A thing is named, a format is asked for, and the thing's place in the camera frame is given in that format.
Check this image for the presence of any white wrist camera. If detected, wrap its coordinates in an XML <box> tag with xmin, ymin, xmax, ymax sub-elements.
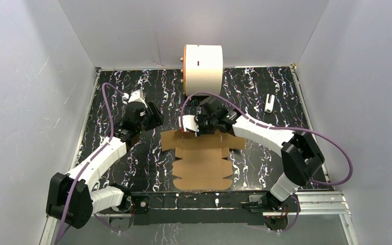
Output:
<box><xmin>179</xmin><ymin>115</ymin><xmax>199</xmax><ymax>132</ymax></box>
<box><xmin>122</xmin><ymin>90</ymin><xmax>146</xmax><ymax>106</ymax></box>

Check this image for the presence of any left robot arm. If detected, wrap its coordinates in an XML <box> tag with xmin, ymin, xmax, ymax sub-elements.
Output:
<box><xmin>46</xmin><ymin>100</ymin><xmax>164</xmax><ymax>229</ymax></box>

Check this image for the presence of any white cylindrical drum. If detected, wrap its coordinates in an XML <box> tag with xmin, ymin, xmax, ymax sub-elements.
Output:
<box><xmin>183</xmin><ymin>44</ymin><xmax>223</xmax><ymax>96</ymax></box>

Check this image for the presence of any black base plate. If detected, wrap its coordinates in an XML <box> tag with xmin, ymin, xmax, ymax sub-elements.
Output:
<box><xmin>99</xmin><ymin>190</ymin><xmax>301</xmax><ymax>232</ymax></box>

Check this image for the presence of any brown cardboard box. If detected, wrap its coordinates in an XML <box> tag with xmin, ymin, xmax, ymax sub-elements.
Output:
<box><xmin>161</xmin><ymin>130</ymin><xmax>246</xmax><ymax>191</ymax></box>

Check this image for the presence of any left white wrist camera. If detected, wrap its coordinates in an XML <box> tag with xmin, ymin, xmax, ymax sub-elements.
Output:
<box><xmin>122</xmin><ymin>90</ymin><xmax>146</xmax><ymax>106</ymax></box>

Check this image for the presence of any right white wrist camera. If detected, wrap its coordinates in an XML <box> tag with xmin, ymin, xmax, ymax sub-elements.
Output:
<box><xmin>179</xmin><ymin>115</ymin><xmax>199</xmax><ymax>132</ymax></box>

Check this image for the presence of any small white plastic clip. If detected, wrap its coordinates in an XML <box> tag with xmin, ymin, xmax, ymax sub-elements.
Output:
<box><xmin>264</xmin><ymin>94</ymin><xmax>275</xmax><ymax>113</ymax></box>

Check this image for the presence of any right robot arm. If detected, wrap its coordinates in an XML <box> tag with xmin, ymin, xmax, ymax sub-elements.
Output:
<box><xmin>179</xmin><ymin>95</ymin><xmax>325</xmax><ymax>212</ymax></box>

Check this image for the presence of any aluminium frame rail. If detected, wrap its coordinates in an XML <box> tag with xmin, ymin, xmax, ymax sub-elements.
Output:
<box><xmin>46</xmin><ymin>187</ymin><xmax>358</xmax><ymax>244</ymax></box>

